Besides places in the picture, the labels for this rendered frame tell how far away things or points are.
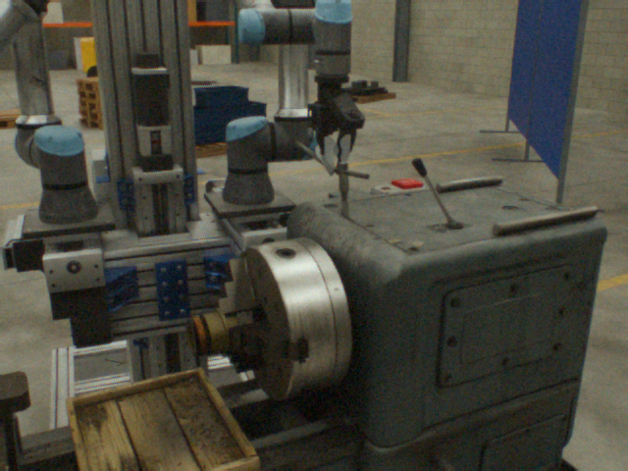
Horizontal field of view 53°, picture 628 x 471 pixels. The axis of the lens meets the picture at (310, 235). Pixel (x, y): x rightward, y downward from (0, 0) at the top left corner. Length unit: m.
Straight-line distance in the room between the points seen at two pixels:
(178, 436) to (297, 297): 0.38
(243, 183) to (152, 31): 0.48
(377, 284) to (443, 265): 0.13
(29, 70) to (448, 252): 1.17
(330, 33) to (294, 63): 0.46
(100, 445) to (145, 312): 0.59
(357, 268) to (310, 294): 0.11
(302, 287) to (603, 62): 12.24
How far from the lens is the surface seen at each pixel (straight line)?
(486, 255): 1.25
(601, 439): 3.02
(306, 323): 1.16
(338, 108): 1.31
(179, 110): 1.91
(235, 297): 1.27
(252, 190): 1.79
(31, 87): 1.83
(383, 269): 1.15
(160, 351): 2.04
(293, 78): 1.79
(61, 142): 1.71
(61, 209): 1.73
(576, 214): 1.46
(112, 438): 1.36
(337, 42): 1.34
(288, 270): 1.18
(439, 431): 1.38
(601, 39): 13.27
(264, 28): 1.41
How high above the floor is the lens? 1.67
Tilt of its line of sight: 19 degrees down
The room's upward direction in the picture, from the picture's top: straight up
